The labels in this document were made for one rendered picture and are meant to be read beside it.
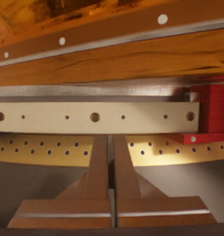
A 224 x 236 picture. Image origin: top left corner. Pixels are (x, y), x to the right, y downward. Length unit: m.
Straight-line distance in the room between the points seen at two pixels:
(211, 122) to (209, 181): 0.11
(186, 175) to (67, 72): 0.26
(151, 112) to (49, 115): 0.15
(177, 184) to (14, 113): 0.29
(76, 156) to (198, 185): 0.22
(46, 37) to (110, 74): 0.14
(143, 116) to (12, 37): 0.29
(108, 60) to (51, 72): 0.11
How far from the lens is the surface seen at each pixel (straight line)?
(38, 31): 0.35
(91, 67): 0.26
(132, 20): 0.24
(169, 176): 0.32
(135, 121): 0.26
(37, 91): 0.33
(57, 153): 0.31
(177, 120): 0.28
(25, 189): 0.34
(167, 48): 0.22
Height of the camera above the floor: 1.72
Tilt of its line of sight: 6 degrees down
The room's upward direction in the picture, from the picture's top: straight up
